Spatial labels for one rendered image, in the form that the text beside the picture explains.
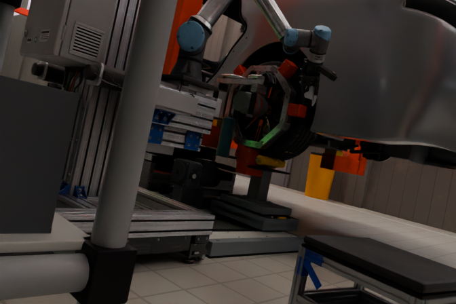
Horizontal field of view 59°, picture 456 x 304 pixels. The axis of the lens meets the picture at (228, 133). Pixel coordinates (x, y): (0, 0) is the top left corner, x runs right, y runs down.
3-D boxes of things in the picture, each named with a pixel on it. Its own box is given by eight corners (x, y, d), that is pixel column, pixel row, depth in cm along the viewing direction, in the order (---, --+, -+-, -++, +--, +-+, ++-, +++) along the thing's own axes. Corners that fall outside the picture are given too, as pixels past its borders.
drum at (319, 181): (311, 195, 694) (319, 153, 696) (335, 201, 663) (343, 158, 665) (296, 193, 660) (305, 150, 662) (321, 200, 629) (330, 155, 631)
